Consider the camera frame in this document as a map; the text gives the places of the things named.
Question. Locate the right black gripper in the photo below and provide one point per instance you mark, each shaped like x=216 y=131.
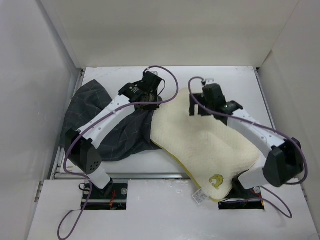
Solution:
x=191 y=109

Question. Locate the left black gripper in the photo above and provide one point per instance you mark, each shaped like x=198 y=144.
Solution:
x=152 y=107

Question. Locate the dark grey checked pillowcase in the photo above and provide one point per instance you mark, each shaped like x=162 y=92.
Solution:
x=131 y=136

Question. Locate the cream yellow-edged pillow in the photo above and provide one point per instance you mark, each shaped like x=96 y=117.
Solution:
x=210 y=152

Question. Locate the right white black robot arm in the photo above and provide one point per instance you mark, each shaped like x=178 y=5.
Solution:
x=283 y=157

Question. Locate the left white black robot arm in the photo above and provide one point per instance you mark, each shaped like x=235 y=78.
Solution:
x=87 y=139

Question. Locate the white pillow care label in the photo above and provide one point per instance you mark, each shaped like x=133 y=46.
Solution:
x=199 y=196

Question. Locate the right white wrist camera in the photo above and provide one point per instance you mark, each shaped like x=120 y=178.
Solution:
x=207 y=81

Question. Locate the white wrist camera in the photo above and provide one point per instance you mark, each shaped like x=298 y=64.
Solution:
x=207 y=81
x=154 y=72

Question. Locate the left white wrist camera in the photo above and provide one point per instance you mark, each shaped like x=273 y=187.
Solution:
x=154 y=72

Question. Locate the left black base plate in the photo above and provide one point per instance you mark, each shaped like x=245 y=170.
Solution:
x=116 y=200

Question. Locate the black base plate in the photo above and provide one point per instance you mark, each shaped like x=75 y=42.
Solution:
x=248 y=199
x=116 y=200

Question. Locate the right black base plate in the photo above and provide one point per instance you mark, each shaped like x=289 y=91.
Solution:
x=248 y=199

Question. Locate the aluminium front rail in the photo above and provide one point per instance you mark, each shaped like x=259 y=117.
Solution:
x=137 y=176

